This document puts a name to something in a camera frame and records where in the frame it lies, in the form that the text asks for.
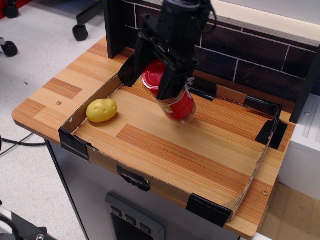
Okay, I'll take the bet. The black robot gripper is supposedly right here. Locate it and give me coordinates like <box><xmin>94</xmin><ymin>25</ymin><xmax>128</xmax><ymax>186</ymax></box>
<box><xmin>133</xmin><ymin>0</ymin><xmax>210</xmax><ymax>100</ymax></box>

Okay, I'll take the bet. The red lidded basil bottle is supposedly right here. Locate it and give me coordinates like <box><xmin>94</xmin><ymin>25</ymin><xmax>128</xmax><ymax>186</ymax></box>
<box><xmin>142</xmin><ymin>59</ymin><xmax>196</xmax><ymax>123</ymax></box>

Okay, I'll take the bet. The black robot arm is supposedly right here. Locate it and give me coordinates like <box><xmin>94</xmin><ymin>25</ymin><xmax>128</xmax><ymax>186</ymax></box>
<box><xmin>133</xmin><ymin>0</ymin><xmax>216</xmax><ymax>101</ymax></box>

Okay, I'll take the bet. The taped cardboard fence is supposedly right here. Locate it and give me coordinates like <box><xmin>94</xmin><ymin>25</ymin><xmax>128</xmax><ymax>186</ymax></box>
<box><xmin>59</xmin><ymin>54</ymin><xmax>287</xmax><ymax>235</ymax></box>

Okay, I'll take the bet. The yellow toy potato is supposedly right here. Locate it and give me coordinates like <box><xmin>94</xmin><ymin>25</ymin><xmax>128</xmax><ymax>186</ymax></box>
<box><xmin>86</xmin><ymin>98</ymin><xmax>118</xmax><ymax>123</ymax></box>

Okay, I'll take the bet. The black office chair base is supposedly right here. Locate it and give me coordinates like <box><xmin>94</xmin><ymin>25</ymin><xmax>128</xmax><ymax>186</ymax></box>
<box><xmin>72</xmin><ymin>0</ymin><xmax>103</xmax><ymax>42</ymax></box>

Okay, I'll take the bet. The dark brick pattern backboard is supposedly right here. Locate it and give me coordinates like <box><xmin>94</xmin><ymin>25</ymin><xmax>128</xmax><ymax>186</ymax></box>
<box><xmin>103</xmin><ymin>0</ymin><xmax>320</xmax><ymax>123</ymax></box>

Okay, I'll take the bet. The black chair caster wheel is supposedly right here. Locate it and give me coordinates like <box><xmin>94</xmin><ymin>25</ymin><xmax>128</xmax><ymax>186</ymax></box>
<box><xmin>0</xmin><ymin>37</ymin><xmax>18</xmax><ymax>57</ymax></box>

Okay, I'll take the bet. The grey control panel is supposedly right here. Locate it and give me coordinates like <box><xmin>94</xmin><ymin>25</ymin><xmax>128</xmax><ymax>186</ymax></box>
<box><xmin>104</xmin><ymin>193</ymin><xmax>166</xmax><ymax>240</ymax></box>

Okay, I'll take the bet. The white side cabinet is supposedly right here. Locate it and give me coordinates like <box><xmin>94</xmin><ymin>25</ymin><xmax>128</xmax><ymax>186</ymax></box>
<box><xmin>278</xmin><ymin>94</ymin><xmax>320</xmax><ymax>199</ymax></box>

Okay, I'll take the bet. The black equipment with screw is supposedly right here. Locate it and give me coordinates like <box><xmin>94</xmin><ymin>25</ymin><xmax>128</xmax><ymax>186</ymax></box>
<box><xmin>0</xmin><ymin>201</ymin><xmax>56</xmax><ymax>240</ymax></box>

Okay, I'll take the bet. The black floor cable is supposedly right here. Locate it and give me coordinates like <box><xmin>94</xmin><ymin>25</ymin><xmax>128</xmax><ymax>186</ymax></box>
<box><xmin>0</xmin><ymin>132</ymin><xmax>47</xmax><ymax>157</ymax></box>

